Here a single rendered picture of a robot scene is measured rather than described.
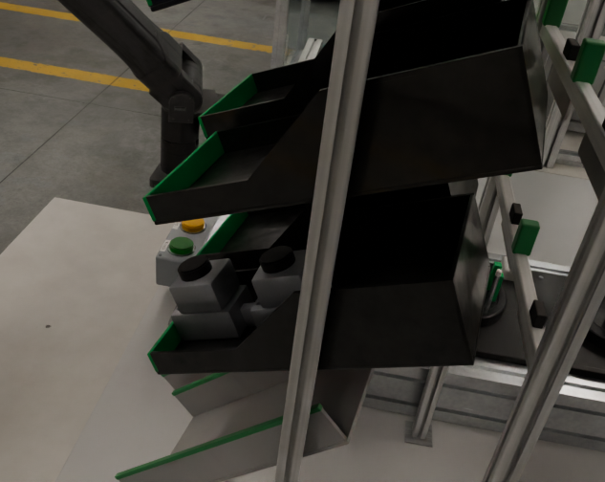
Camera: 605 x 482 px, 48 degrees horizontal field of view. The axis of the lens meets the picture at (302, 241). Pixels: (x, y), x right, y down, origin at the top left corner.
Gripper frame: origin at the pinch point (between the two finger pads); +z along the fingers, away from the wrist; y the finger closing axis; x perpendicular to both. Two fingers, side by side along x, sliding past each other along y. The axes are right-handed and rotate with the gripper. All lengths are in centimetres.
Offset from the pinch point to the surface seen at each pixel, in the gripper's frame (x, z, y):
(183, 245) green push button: -1.4, 5.2, -0.3
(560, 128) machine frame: -78, 3, 75
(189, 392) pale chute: -12.0, -0.6, -36.9
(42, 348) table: 16.0, 17.0, -17.9
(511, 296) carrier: -56, 4, 1
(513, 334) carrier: -56, 4, -9
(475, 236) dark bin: -36, -33, -45
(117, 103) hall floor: 105, 103, 256
